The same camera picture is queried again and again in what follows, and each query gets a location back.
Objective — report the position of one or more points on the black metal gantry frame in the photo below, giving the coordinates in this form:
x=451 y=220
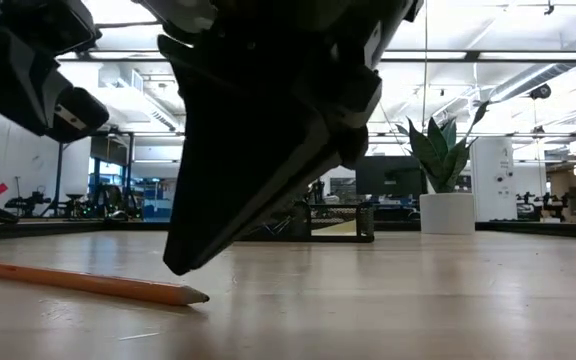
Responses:
x=59 y=170

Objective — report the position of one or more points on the black computer monitor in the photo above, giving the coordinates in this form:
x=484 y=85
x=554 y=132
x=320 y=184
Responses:
x=393 y=175

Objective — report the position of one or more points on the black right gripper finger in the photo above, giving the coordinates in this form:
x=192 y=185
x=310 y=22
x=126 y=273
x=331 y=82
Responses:
x=238 y=165

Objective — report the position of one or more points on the long ceiling light strip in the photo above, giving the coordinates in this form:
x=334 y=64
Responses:
x=535 y=55
x=423 y=55

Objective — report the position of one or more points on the black hanging ceiling camera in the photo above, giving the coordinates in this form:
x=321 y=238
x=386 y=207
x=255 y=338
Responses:
x=540 y=91

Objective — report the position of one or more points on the orange pencil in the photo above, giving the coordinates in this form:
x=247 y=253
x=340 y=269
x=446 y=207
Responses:
x=93 y=283

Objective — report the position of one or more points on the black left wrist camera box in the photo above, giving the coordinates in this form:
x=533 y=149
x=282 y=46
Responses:
x=83 y=115

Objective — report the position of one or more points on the black aluminium table frame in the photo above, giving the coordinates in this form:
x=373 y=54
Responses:
x=518 y=227

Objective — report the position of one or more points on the black background robot arm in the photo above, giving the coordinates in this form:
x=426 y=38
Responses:
x=28 y=202
x=548 y=202

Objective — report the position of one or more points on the black mesh desk organizer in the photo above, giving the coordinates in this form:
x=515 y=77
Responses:
x=365 y=220

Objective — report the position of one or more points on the green snake plant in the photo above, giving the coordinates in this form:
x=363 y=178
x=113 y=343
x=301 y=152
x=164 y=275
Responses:
x=440 y=160

